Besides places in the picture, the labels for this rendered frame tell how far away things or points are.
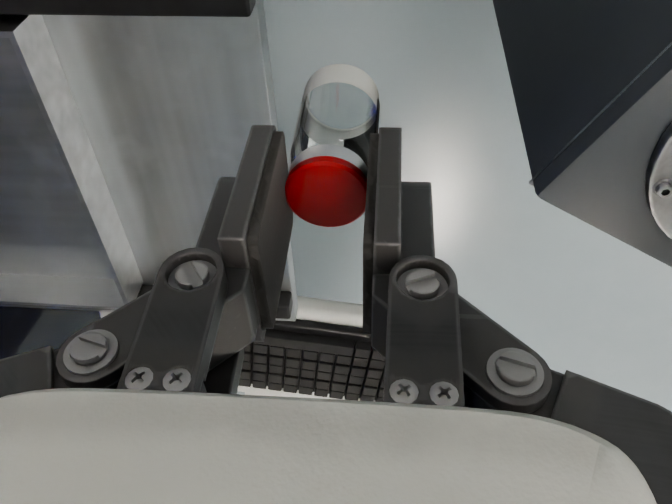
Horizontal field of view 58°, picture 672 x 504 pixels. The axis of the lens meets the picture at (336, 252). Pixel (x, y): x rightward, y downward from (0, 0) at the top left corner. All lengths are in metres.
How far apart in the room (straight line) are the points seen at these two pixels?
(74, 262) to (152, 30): 0.25
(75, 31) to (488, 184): 1.29
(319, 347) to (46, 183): 0.35
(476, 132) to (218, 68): 1.13
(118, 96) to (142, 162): 0.06
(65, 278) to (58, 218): 0.08
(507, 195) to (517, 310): 0.48
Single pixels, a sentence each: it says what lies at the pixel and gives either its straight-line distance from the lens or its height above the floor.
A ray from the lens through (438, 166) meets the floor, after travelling 1.56.
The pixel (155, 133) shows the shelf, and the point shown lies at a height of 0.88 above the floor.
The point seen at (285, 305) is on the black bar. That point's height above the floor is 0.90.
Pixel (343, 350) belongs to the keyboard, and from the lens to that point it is 0.71.
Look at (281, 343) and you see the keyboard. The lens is 0.72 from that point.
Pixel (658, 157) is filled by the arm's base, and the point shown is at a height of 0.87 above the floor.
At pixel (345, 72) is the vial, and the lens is 0.17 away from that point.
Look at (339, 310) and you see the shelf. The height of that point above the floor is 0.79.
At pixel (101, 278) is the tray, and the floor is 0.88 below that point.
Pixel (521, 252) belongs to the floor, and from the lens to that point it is 1.79.
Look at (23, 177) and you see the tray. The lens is 0.55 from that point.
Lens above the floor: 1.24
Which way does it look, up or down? 44 degrees down
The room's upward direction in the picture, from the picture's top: 173 degrees counter-clockwise
